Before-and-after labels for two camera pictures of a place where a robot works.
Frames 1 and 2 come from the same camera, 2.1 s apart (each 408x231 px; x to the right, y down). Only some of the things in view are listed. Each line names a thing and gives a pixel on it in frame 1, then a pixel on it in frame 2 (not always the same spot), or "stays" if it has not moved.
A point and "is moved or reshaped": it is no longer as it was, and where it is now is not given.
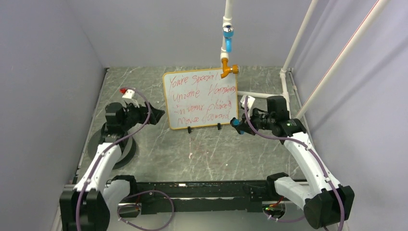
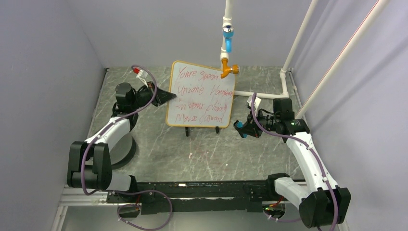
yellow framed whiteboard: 201,98 is moved or reshaped
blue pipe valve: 228,34 stays
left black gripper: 143,111 to 161,96
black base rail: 225,196 stays
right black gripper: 245,126 stays
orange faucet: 227,70 stays
